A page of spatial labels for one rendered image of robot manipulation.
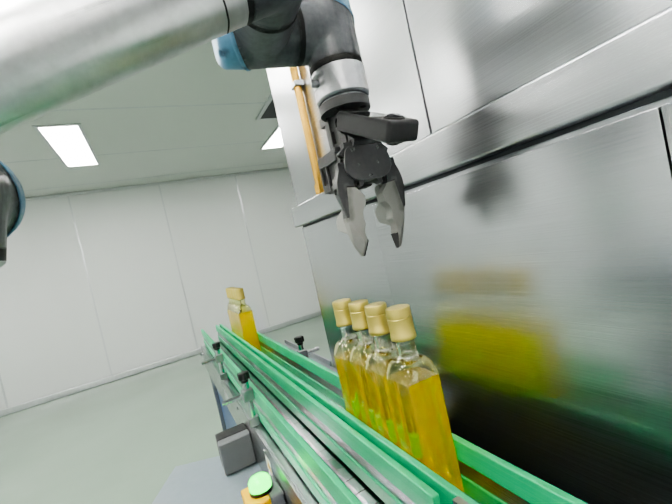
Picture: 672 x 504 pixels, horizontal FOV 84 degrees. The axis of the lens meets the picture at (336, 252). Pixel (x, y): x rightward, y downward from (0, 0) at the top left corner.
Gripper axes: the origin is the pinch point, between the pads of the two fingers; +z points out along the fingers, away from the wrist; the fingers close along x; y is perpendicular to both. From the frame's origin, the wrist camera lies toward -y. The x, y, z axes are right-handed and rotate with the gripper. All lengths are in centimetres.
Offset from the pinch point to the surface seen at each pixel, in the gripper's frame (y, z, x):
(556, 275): -15.0, 7.8, -12.4
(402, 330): -1.6, 12.0, 0.8
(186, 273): 585, -3, -8
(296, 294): 587, 75, -176
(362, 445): 7.9, 29.4, 6.1
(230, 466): 56, 48, 22
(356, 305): 10.3, 9.3, 0.8
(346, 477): 14.7, 37.2, 7.3
